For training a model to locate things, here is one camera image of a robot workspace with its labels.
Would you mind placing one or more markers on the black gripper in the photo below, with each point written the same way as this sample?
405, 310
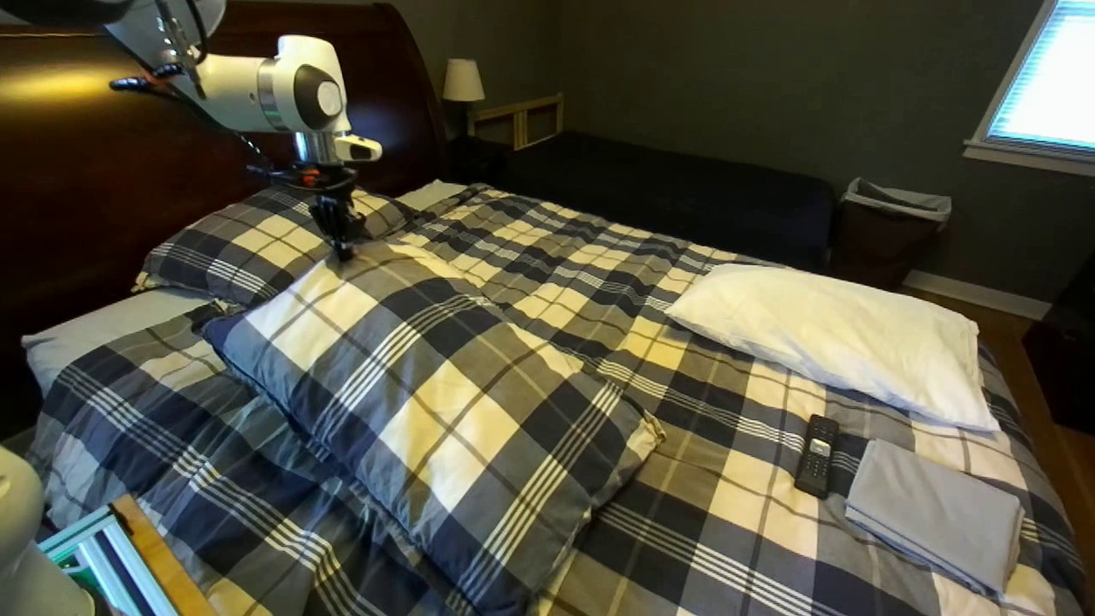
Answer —
330, 191

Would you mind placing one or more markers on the plaid pillow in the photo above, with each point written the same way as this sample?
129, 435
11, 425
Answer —
485, 444
241, 255

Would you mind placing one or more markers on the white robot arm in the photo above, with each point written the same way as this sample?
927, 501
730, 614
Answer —
298, 91

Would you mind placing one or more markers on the grey pillow at left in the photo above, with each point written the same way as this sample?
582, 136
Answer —
62, 342

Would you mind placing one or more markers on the white pillow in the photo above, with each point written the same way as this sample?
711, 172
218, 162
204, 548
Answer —
890, 348

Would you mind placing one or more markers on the bedside lamp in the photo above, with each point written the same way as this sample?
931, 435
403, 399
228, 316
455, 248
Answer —
462, 91

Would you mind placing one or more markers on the dark wooden headboard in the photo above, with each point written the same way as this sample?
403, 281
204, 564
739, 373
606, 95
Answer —
89, 179

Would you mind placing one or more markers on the plaid bed comforter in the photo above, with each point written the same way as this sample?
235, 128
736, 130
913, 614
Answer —
711, 526

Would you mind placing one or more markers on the black remote control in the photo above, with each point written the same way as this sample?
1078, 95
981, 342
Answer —
817, 456

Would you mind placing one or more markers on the folded grey sheet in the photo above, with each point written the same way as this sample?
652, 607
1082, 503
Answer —
940, 516

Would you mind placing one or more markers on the window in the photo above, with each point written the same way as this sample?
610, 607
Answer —
1045, 106

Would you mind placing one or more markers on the dark bench by wall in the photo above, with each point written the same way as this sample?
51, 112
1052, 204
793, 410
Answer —
724, 204

